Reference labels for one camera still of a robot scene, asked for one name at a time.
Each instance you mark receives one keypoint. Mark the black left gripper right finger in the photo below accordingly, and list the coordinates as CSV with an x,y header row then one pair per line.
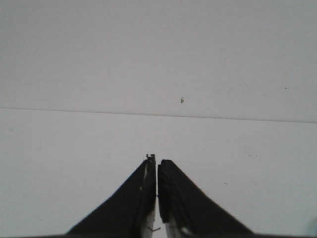
x,y
186,210

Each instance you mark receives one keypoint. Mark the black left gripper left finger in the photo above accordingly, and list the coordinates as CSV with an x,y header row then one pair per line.
x,y
129,211

